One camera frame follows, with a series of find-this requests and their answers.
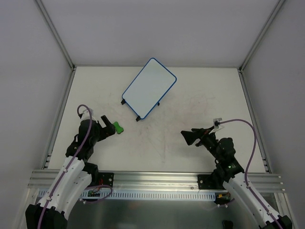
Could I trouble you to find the whiteboard black stand feet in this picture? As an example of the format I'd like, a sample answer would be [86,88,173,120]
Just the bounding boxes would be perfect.
[121,99,160,122]

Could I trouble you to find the green bone-shaped eraser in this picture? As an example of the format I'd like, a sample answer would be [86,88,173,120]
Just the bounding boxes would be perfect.
[113,122,124,134]

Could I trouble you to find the purple cable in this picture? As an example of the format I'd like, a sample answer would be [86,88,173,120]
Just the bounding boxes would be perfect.
[218,118,283,229]
[38,104,114,229]

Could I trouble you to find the black knob bottom edge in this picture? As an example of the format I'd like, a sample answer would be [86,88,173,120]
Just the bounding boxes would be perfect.
[222,220,234,229]

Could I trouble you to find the aluminium frame post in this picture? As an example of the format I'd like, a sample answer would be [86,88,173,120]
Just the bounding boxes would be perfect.
[239,0,286,72]
[34,0,75,71]

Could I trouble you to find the left aluminium frame post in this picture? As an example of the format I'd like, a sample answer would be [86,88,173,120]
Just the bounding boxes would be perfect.
[34,0,75,71]

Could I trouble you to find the right aluminium frame post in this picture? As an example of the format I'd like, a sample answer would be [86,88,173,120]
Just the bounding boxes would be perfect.
[239,0,286,72]

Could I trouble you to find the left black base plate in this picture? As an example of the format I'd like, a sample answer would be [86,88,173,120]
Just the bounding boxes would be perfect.
[98,172,114,187]

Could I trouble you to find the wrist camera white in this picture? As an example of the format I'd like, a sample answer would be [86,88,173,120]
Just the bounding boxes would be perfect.
[210,118,224,134]
[80,109,96,121]

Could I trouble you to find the aluminium front rail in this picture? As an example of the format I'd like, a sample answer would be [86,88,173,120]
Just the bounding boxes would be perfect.
[27,168,286,193]

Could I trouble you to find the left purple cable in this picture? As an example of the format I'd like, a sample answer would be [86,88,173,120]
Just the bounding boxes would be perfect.
[38,104,114,229]

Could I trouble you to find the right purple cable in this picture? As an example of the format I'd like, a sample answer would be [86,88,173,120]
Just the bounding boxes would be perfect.
[218,118,283,229]

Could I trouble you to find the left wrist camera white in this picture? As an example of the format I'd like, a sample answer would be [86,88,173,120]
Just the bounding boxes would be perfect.
[80,109,96,121]

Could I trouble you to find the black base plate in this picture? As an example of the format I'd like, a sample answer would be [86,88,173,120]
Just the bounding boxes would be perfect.
[98,172,114,187]
[197,174,224,190]

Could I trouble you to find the white slotted cable duct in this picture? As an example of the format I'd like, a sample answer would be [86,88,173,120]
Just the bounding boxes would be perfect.
[38,189,216,201]

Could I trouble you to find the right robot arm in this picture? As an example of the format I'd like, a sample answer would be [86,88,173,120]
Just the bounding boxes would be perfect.
[181,128,293,229]

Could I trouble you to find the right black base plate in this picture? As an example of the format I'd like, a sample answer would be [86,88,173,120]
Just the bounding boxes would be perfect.
[197,174,224,190]

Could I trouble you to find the blue-framed whiteboard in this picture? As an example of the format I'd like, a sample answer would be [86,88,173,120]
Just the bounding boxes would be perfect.
[122,58,177,119]

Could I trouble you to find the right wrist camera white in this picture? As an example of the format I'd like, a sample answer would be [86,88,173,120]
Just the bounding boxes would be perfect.
[210,118,224,134]

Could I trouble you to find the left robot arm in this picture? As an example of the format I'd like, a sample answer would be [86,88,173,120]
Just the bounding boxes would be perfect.
[25,114,116,229]

